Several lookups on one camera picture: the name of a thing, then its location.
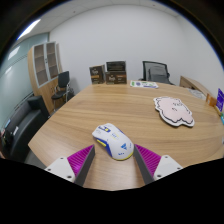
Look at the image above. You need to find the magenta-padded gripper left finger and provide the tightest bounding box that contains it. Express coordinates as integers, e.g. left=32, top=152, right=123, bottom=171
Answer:
left=44, top=144, right=96, bottom=187

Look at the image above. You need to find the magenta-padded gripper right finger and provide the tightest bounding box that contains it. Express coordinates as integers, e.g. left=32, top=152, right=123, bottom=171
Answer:
left=132, top=143, right=184, bottom=186

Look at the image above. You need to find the white blue yellow computer mouse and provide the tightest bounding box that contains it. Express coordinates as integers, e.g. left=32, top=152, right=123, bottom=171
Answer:
left=91, top=122, right=135, bottom=162

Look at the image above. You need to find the pink cloud-shaped mouse pad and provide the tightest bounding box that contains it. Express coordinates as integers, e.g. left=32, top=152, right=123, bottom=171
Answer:
left=153, top=96, right=196, bottom=128

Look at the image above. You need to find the black leather sofa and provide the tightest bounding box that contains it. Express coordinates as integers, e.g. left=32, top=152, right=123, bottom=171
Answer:
left=1, top=95, right=51, bottom=161

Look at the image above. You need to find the grey round-print mat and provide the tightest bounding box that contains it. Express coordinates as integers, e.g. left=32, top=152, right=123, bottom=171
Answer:
left=188, top=88, right=207, bottom=101

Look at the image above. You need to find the purple standing card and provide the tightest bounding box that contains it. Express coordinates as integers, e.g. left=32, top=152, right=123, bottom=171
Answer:
left=215, top=88, right=224, bottom=113

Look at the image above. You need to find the white printed sticker sheet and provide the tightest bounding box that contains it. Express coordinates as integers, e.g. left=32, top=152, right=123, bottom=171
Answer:
left=129, top=79, right=160, bottom=90

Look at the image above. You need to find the wooden side desk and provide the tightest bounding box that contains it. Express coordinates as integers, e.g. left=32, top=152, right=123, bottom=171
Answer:
left=179, top=75, right=214, bottom=101

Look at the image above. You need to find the small black chair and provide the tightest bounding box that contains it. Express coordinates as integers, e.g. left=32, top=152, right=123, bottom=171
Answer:
left=50, top=70, right=75, bottom=111

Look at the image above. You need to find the black mesh office chair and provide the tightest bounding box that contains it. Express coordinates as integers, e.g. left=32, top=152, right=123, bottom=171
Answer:
left=138, top=60, right=175, bottom=86

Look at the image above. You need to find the wooden shelf cabinet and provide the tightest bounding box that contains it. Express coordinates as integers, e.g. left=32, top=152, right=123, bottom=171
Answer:
left=27, top=41, right=64, bottom=114

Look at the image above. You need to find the tall brown cardboard box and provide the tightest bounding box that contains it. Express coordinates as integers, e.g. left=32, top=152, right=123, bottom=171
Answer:
left=88, top=64, right=106, bottom=85

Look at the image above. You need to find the dark flat box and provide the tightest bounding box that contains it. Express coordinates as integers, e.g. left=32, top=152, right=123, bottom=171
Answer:
left=105, top=60, right=127, bottom=73

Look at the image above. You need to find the long ceiling light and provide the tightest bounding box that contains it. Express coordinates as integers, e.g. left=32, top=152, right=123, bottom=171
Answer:
left=16, top=18, right=42, bottom=41

